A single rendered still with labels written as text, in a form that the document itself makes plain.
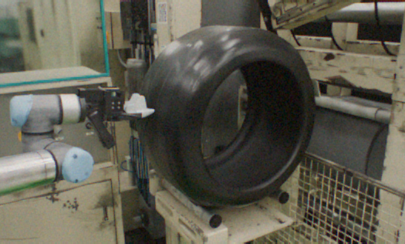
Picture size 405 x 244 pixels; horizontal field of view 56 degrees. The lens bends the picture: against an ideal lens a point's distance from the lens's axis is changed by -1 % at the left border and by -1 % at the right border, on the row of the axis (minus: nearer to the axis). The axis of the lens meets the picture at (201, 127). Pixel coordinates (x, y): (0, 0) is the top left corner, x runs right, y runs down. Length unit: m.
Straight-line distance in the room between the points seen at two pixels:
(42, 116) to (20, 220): 0.74
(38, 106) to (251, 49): 0.57
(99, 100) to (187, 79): 0.24
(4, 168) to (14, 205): 0.80
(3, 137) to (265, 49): 0.99
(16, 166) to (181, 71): 0.48
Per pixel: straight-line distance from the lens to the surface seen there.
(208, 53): 1.05
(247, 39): 1.10
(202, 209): 1.23
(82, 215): 1.69
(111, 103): 1.00
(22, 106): 0.96
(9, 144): 1.58
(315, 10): 1.39
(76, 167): 0.87
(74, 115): 0.98
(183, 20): 1.40
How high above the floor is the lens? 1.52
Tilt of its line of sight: 17 degrees down
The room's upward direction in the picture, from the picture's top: 1 degrees counter-clockwise
